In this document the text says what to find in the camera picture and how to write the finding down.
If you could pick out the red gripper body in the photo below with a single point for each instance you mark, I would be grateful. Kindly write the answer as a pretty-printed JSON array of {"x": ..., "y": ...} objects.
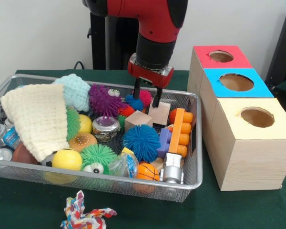
[{"x": 147, "y": 75}]

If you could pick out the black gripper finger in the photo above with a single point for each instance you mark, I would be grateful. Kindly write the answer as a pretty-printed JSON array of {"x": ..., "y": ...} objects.
[
  {"x": 137, "y": 89},
  {"x": 157, "y": 97}
]

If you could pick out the wooden cube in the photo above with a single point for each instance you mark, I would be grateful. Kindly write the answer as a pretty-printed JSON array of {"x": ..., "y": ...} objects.
[
  {"x": 162, "y": 114},
  {"x": 138, "y": 122}
]

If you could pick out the purple spiky toy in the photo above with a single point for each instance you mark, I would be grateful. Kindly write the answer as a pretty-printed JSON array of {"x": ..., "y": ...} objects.
[{"x": 105, "y": 99}]

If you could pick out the cream waffle cloth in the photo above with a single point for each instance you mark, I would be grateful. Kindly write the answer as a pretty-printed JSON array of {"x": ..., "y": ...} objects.
[{"x": 35, "y": 119}]

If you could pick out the multicolour patterned cloth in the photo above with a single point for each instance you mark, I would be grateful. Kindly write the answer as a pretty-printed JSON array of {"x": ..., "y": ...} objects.
[{"x": 83, "y": 217}]

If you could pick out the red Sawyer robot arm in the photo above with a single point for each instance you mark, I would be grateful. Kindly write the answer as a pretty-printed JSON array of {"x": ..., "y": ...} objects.
[{"x": 157, "y": 23}]

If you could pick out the wooden box with three holes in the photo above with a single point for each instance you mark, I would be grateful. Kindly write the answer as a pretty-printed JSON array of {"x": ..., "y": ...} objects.
[{"x": 252, "y": 162}]

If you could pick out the clear mesh bin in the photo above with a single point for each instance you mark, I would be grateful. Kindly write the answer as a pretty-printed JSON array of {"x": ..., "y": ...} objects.
[{"x": 14, "y": 81}]

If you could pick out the orange building block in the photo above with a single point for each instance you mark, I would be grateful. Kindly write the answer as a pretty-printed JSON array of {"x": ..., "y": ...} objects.
[{"x": 180, "y": 132}]

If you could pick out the blue spiky ball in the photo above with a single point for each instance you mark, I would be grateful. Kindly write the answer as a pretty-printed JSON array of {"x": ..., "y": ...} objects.
[{"x": 141, "y": 140}]

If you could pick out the light teal waffle cloth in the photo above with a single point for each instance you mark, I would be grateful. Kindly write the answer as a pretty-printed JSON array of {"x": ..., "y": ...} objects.
[{"x": 76, "y": 91}]

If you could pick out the orange toy basketball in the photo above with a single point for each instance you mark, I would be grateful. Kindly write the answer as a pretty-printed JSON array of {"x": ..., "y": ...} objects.
[{"x": 147, "y": 171}]

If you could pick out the tan burger toy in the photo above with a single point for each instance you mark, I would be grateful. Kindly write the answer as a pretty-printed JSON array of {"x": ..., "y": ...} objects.
[{"x": 82, "y": 142}]

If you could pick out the green spiky ball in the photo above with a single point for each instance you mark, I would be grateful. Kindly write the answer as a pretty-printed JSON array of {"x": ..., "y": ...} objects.
[{"x": 97, "y": 156}]

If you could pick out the large yellow ball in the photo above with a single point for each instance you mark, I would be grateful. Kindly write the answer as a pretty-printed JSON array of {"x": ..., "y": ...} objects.
[{"x": 66, "y": 159}]

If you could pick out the black chair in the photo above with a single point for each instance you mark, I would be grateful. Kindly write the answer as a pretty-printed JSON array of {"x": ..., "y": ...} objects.
[{"x": 283, "y": 47}]

